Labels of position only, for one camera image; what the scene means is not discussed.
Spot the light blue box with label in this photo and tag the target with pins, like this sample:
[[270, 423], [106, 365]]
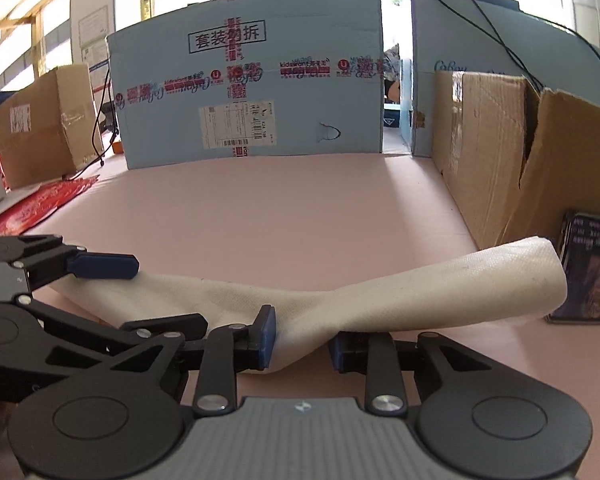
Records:
[[305, 35]]

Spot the sealed brown cardboard box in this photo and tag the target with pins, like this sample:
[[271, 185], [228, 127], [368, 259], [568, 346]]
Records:
[[40, 125]]

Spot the dark printed book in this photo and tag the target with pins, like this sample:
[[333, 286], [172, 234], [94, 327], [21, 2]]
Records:
[[595, 270]]

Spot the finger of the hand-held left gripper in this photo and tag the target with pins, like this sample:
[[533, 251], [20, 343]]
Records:
[[155, 327], [105, 266]]

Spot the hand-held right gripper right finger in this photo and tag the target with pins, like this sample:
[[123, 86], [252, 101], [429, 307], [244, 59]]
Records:
[[337, 355]]

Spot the white wall notice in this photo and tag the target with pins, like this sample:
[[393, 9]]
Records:
[[94, 25]]

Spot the open brown cardboard box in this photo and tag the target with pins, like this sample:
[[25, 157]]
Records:
[[480, 150]]

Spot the orange object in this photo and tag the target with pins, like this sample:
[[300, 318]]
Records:
[[118, 148]]

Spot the plain light blue cardboard box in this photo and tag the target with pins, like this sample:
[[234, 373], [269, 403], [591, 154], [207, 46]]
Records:
[[480, 35]]

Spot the red paper-cut decoration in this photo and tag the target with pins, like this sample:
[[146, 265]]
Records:
[[35, 205]]

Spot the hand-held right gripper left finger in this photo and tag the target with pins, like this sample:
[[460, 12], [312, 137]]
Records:
[[266, 340]]

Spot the gold window frame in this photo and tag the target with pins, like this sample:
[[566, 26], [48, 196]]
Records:
[[10, 40]]

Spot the small blue logo box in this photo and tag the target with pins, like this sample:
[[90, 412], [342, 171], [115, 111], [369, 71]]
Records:
[[393, 117]]

